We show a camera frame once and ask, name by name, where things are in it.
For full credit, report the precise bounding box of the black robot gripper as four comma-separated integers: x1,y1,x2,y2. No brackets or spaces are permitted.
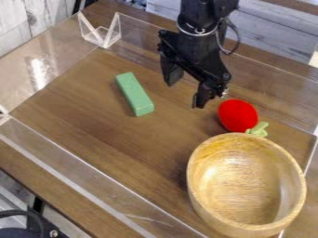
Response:
158,26,231,109

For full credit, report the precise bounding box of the red plush strawberry toy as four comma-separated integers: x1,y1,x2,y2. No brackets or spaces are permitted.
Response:
218,99,269,138

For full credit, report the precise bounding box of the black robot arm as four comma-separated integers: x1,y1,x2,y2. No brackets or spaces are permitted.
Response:
158,0,241,108

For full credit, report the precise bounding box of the green rectangular block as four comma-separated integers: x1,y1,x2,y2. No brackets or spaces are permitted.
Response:
115,72,154,117

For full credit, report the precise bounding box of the wooden bowl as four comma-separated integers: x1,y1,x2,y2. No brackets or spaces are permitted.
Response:
186,133,308,238

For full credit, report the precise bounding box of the clear acrylic corner bracket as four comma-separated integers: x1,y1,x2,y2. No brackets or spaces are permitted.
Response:
78,12,122,48

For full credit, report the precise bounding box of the clear acrylic tray wall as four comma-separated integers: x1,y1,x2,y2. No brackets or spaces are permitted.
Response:
0,13,318,238

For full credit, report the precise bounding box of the black cable and mount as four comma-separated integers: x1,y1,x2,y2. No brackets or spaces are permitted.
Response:
0,209,71,238

